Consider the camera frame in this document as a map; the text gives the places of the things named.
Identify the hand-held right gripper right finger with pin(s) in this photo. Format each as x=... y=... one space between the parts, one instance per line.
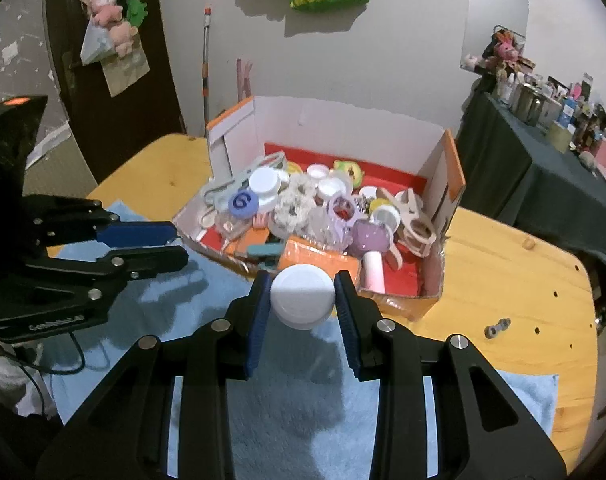
x=348 y=332

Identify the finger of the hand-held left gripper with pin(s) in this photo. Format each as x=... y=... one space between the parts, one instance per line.
x=153 y=260
x=138 y=232

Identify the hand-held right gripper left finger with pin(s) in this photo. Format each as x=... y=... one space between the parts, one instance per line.
x=257 y=332

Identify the white plastic cap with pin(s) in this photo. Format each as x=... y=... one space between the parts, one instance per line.
x=303 y=297

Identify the white orange cardboard box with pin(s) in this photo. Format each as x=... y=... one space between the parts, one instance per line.
x=358 y=130

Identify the person's left forearm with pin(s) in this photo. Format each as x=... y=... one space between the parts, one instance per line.
x=8 y=375

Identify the teal hair clip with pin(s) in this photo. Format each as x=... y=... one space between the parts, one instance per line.
x=263 y=251

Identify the light blue towel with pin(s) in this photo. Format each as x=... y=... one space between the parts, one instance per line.
x=303 y=410

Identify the purple dotted mushroom toy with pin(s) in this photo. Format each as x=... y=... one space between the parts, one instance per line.
x=370 y=237

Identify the clear jar with blue lid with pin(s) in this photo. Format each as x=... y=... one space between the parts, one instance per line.
x=242 y=203

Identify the clear plastic bottle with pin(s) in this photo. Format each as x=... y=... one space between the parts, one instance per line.
x=328 y=227

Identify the grey-green large clip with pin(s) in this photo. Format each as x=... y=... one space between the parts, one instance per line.
x=233 y=182

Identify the purple clip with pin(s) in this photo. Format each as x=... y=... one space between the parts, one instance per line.
x=359 y=221

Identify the pink comb clip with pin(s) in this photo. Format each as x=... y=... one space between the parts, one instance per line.
x=259 y=219

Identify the white lace scrunchie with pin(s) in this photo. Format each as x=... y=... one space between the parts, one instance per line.
x=303 y=186
x=293 y=212

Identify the yellow bottle cap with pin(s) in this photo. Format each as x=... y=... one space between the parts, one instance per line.
x=378 y=204

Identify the white round lid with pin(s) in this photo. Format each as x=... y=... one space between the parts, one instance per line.
x=263 y=181

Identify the beige large clip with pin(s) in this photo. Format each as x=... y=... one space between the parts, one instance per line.
x=408 y=210

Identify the white flat disc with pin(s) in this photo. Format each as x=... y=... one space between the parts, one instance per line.
x=368 y=192

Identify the white jar lid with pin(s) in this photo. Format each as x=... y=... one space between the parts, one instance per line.
x=330 y=188

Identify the metal bolt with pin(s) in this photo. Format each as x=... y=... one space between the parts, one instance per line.
x=495 y=329

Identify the dark brown door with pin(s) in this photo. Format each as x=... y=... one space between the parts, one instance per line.
x=148 y=85

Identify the plush toy bouquet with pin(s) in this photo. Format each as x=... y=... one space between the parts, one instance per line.
x=108 y=30

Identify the white ribbed bottle cap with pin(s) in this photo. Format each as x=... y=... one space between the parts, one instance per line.
x=317 y=170

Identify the dark green tablecloth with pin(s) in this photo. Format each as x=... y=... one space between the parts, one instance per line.
x=543 y=185

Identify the metal pot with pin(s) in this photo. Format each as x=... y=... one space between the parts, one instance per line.
x=530 y=102

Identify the grey stone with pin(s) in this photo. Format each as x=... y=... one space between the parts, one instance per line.
x=588 y=159

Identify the pink box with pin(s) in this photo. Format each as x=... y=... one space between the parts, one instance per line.
x=603 y=152

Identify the pink plush toy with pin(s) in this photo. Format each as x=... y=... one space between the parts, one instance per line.
x=507 y=50

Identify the wall mirror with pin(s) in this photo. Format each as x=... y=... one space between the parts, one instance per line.
x=498 y=10

